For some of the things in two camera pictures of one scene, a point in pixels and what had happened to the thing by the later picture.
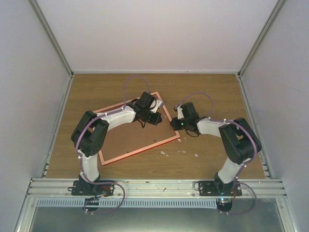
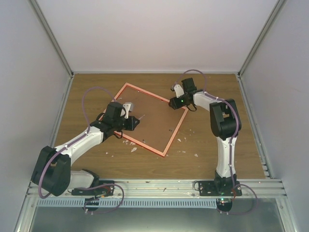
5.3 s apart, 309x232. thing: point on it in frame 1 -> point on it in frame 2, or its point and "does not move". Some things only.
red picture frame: (109, 161) -> (164, 99)
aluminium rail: (154, 188) does not move
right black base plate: (214, 188) does not move
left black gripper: (158, 119) -> (132, 125)
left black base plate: (85, 189) does not move
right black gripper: (175, 126) -> (175, 105)
